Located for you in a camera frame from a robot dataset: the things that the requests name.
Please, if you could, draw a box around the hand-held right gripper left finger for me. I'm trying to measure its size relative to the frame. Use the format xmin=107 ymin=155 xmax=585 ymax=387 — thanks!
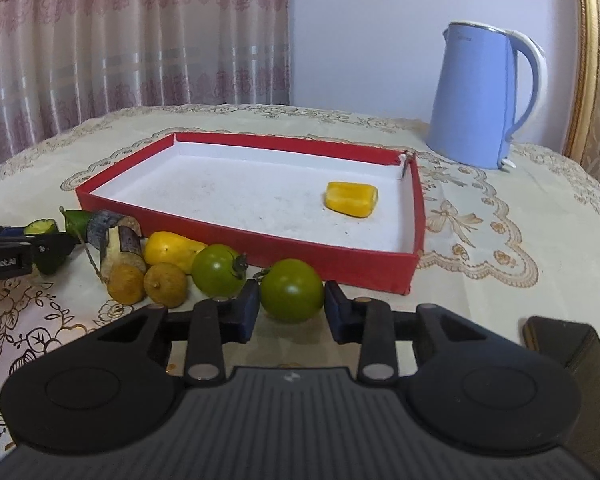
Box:
xmin=97 ymin=280 xmax=261 ymax=387

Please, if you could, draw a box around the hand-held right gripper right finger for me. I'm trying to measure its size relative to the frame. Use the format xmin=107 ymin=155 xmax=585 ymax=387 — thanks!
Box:
xmin=324 ymin=281 xmax=527 ymax=387

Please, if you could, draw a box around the green cucumber piece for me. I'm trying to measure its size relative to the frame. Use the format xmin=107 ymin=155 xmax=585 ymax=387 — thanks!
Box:
xmin=24 ymin=218 xmax=72 ymax=276
xmin=61 ymin=208 xmax=90 ymax=237

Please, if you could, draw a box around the green tomato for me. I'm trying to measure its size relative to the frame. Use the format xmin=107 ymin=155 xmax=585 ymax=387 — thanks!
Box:
xmin=191 ymin=243 xmax=249 ymax=297
xmin=252 ymin=258 xmax=326 ymax=324

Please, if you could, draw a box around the dark blue block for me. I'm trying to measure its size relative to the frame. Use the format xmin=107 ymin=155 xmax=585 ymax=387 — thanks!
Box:
xmin=86 ymin=211 xmax=147 ymax=282

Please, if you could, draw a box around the brown longan with twig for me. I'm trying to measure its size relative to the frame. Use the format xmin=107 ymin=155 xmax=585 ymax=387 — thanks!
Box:
xmin=59 ymin=205 xmax=147 ymax=306

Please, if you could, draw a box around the red shallow cardboard tray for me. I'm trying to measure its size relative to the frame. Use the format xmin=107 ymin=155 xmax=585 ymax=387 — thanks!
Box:
xmin=75 ymin=131 xmax=427 ymax=295

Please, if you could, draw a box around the yellow corn cob piece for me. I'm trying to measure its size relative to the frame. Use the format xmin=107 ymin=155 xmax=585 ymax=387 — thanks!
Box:
xmin=324 ymin=181 xmax=380 ymax=219
xmin=143 ymin=231 xmax=209 ymax=274

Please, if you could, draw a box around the cream embroidered tablecloth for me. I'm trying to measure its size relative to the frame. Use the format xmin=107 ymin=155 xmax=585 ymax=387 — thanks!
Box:
xmin=0 ymin=104 xmax=600 ymax=461

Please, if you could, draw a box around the pink patterned curtain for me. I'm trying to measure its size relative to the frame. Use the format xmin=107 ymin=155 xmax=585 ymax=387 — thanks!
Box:
xmin=0 ymin=0 xmax=294 ymax=176

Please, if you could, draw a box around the black phone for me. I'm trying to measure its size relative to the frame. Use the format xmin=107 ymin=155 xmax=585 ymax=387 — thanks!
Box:
xmin=522 ymin=315 xmax=600 ymax=378

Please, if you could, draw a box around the blue electric kettle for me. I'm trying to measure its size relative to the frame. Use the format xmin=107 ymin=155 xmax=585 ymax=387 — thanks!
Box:
xmin=424 ymin=20 xmax=549 ymax=171

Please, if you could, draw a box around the gold frame strip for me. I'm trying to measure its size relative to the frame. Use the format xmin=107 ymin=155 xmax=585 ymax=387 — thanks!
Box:
xmin=562 ymin=0 xmax=600 ymax=167

